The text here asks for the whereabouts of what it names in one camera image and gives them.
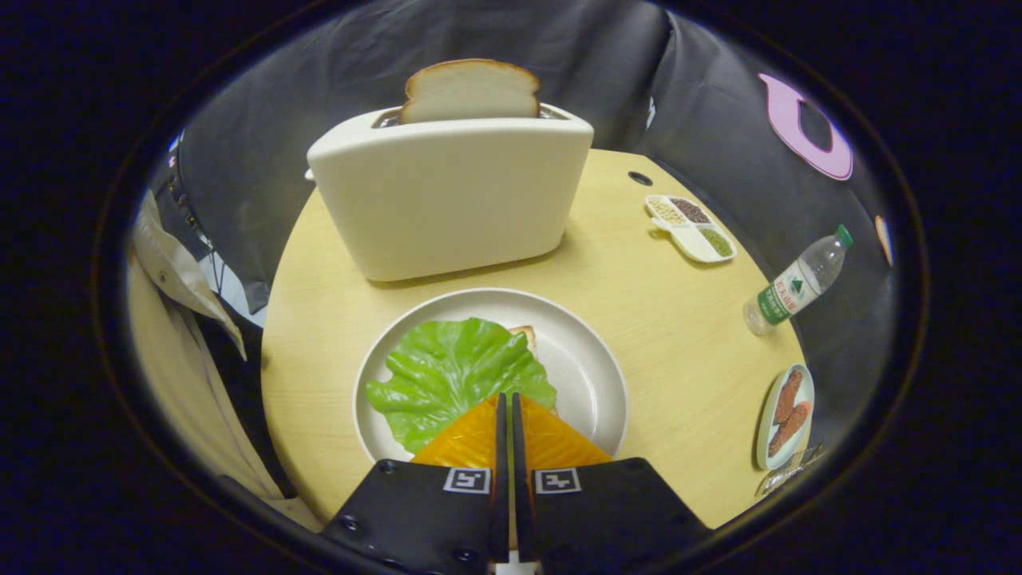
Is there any person's beige jacket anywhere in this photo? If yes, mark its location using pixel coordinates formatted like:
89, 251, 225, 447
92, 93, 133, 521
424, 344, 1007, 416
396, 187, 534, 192
128, 190, 324, 532

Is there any round beige plate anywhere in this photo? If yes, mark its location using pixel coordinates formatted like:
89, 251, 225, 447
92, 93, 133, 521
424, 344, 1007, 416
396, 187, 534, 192
352, 287, 630, 464

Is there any green lettuce leaf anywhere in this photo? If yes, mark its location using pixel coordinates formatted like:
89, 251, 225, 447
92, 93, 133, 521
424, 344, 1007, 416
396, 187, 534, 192
366, 317, 558, 454

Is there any plain bread slice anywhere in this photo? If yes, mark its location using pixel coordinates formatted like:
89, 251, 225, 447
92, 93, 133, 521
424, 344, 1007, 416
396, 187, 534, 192
399, 58, 541, 125

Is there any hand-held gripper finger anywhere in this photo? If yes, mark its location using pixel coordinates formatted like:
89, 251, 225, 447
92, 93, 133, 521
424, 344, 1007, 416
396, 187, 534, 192
319, 393, 509, 575
512, 393, 711, 575

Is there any white toaster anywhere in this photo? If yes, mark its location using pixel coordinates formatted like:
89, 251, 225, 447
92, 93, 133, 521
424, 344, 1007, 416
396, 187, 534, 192
306, 104, 595, 283

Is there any light blue oval plate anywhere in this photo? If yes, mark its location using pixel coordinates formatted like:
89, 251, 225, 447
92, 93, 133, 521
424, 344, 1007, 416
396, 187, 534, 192
755, 363, 816, 471

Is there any brown meat patty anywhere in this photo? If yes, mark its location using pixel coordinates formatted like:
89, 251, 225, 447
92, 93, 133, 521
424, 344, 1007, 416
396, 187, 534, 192
773, 370, 804, 426
768, 401, 812, 458

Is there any clear water bottle green cap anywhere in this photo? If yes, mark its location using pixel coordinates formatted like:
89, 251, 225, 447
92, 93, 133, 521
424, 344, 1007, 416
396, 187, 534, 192
743, 224, 854, 336

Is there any clear glass stick holder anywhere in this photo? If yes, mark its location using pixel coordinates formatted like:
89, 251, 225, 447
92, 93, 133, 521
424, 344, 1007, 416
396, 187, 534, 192
759, 445, 827, 496

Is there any white divided seasoning dish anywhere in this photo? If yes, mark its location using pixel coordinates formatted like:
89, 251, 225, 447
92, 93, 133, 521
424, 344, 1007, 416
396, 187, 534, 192
645, 194, 737, 264

